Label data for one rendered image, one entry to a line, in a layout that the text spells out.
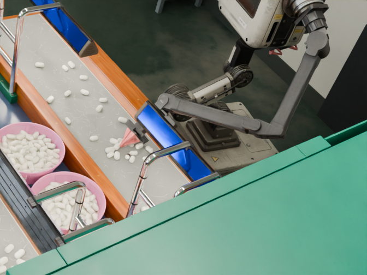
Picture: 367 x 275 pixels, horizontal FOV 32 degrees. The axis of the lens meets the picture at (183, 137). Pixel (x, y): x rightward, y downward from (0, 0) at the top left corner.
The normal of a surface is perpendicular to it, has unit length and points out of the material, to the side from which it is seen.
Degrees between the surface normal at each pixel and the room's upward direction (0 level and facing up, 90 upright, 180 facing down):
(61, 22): 58
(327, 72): 90
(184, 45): 0
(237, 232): 0
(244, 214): 0
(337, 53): 90
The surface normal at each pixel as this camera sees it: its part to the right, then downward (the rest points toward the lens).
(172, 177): 0.26, -0.71
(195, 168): -0.50, -0.15
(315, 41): -0.30, -0.22
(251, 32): -0.86, 0.13
